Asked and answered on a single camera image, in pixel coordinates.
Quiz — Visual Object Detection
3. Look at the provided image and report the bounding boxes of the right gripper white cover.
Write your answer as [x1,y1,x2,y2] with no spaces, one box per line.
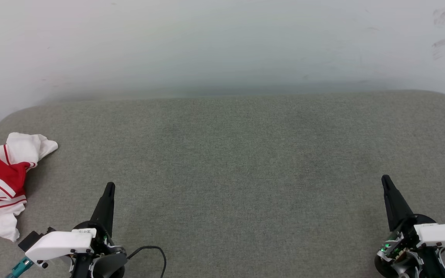
[374,175,445,278]

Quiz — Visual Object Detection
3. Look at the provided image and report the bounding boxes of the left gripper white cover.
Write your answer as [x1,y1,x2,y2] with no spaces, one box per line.
[25,182,127,278]

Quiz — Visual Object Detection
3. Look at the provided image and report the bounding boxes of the grey fabric sofa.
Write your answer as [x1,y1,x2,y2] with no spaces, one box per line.
[0,90,445,278]

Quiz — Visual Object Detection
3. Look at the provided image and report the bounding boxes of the teal cable connector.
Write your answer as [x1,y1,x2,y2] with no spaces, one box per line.
[5,256,34,278]

